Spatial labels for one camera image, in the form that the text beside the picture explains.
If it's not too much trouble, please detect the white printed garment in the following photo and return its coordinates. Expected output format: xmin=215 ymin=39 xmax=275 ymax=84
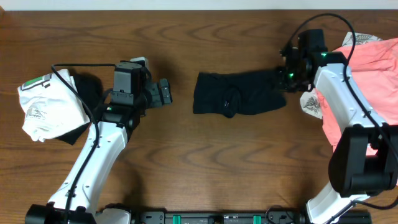
xmin=300 ymin=32 xmax=382 ymax=119

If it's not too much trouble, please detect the black t-shirt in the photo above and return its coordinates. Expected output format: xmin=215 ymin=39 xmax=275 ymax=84
xmin=193 ymin=70 xmax=286 ymax=118

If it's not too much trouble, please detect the pink t-shirt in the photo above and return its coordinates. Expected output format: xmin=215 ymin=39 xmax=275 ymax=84
xmin=315 ymin=38 xmax=397 ymax=151

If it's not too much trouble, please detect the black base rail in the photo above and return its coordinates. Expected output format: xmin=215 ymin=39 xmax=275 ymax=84
xmin=102 ymin=203 xmax=373 ymax=224

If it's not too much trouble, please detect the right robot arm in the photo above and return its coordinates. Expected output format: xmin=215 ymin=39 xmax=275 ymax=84
xmin=280 ymin=44 xmax=397 ymax=223

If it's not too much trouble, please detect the black folded garment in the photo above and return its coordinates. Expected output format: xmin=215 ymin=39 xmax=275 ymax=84
xmin=57 ymin=73 xmax=103 ymax=145

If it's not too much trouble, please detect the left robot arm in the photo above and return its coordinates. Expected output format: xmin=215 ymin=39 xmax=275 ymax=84
xmin=24 ymin=79 xmax=172 ymax=224

